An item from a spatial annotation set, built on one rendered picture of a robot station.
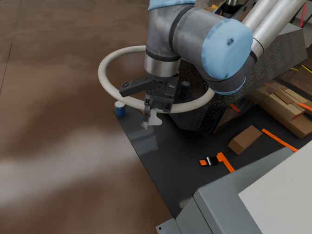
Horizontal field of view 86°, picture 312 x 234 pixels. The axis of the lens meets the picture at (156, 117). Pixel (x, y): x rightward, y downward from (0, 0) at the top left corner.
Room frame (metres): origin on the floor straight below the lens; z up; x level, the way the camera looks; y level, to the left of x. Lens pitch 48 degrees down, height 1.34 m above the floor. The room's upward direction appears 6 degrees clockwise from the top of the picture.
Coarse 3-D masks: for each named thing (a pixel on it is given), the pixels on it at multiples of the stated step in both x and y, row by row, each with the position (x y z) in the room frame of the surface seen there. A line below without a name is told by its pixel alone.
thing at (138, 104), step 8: (128, 48) 0.77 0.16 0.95; (136, 48) 0.79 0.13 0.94; (144, 48) 0.81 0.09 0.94; (112, 56) 0.67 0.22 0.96; (120, 56) 0.72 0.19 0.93; (104, 64) 0.59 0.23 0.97; (104, 72) 0.53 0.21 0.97; (104, 80) 0.47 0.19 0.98; (104, 88) 0.45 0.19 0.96; (112, 88) 0.44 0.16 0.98; (208, 88) 0.53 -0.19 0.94; (112, 96) 0.42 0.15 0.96; (120, 96) 0.40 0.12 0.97; (128, 96) 0.40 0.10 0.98; (208, 96) 0.47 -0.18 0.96; (128, 104) 0.38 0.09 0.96; (136, 104) 0.38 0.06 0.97; (176, 104) 0.39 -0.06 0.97; (184, 104) 0.40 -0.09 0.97; (192, 104) 0.41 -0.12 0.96; (200, 104) 0.42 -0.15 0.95; (160, 112) 0.37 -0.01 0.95; (176, 112) 0.38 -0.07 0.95
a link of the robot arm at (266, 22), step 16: (272, 0) 0.43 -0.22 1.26; (288, 0) 0.43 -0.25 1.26; (304, 0) 0.44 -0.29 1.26; (256, 16) 0.42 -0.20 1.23; (272, 16) 0.41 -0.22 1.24; (288, 16) 0.42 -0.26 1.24; (256, 32) 0.39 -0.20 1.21; (272, 32) 0.39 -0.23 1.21; (256, 48) 0.37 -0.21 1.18; (208, 80) 0.32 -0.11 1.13; (224, 80) 0.31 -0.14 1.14; (240, 80) 0.34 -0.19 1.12
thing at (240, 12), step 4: (224, 0) 1.20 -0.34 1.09; (248, 0) 1.18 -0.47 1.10; (252, 0) 1.24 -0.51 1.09; (244, 4) 1.14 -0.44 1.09; (248, 4) 1.20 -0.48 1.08; (216, 8) 1.13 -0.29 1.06; (220, 8) 1.15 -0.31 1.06; (240, 8) 1.11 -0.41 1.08; (244, 8) 1.14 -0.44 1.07; (216, 12) 1.11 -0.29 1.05; (220, 12) 1.16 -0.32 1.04; (236, 12) 1.07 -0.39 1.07; (240, 12) 1.11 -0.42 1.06; (232, 16) 1.04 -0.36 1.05; (236, 16) 1.07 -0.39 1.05
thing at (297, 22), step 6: (306, 6) 3.61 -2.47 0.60; (300, 12) 3.64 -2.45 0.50; (306, 12) 3.56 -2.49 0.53; (300, 18) 3.59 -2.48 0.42; (306, 18) 3.51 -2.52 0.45; (294, 24) 3.74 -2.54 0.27; (306, 24) 3.57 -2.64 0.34; (306, 30) 3.51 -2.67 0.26; (306, 36) 3.45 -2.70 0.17; (306, 42) 3.39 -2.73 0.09
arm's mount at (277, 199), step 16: (288, 160) 0.17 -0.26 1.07; (304, 160) 0.16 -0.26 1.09; (272, 176) 0.16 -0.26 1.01; (288, 176) 0.15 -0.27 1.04; (304, 176) 0.14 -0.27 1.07; (240, 192) 0.17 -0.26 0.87; (256, 192) 0.15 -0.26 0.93; (272, 192) 0.14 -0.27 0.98; (288, 192) 0.13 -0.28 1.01; (304, 192) 0.12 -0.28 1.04; (256, 208) 0.13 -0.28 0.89; (272, 208) 0.12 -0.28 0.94; (288, 208) 0.11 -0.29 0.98; (304, 208) 0.10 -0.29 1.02; (272, 224) 0.09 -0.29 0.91; (288, 224) 0.08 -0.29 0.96; (304, 224) 0.08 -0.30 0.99
